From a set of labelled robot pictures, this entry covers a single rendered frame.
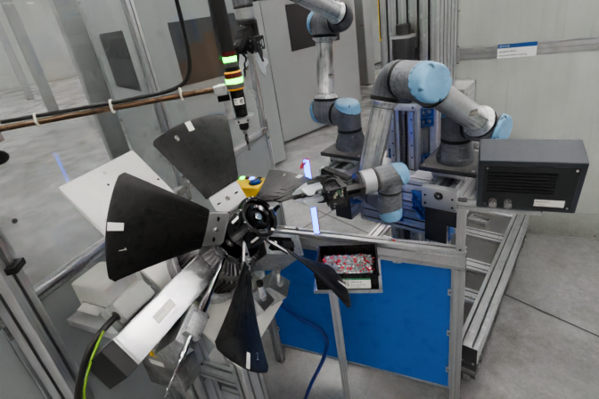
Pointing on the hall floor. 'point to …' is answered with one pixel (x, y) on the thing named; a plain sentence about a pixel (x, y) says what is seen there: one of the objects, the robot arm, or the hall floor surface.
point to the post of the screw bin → (340, 345)
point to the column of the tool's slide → (36, 334)
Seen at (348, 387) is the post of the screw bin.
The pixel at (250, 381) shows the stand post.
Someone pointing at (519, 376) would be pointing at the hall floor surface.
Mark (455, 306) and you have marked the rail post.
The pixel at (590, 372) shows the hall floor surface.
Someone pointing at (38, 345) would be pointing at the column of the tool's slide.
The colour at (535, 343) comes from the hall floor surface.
